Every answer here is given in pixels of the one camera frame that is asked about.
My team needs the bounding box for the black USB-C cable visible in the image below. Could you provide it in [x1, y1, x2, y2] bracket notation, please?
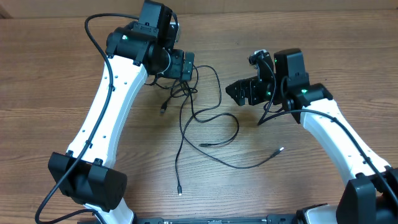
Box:
[158, 64, 240, 147]

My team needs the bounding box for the black USB-A cable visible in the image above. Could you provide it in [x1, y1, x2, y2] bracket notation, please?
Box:
[174, 83, 285, 196]

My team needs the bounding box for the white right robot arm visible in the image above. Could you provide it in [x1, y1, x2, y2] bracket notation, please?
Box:
[226, 49, 397, 224]

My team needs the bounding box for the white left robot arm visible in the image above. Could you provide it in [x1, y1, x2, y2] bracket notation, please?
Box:
[48, 1, 194, 223]

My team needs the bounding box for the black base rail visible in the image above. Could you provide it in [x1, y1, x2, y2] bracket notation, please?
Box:
[77, 203, 338, 224]

